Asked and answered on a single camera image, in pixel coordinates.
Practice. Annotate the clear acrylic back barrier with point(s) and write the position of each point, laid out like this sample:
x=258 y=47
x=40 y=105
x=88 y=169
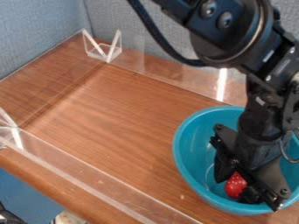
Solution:
x=221 y=84

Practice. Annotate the clear acrylic barrier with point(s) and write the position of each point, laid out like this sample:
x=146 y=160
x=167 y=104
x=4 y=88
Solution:
x=221 y=84
x=117 y=193

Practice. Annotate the clear acrylic front barrier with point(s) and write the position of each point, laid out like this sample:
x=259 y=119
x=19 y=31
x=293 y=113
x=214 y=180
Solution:
x=117 y=193

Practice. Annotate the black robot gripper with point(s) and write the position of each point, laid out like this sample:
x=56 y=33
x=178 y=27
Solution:
x=255 y=159

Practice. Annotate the red toy strawberry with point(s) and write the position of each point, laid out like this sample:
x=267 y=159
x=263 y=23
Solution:
x=235 y=185

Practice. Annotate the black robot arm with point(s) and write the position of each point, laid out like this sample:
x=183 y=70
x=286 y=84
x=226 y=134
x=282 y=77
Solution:
x=237 y=33

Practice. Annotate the clear acrylic left bracket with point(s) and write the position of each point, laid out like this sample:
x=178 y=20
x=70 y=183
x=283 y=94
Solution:
x=10 y=131

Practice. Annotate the clear acrylic corner bracket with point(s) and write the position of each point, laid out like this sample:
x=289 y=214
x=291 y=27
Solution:
x=101 y=51

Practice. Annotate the blue plastic bowl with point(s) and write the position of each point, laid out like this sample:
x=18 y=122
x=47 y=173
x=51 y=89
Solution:
x=194 y=155

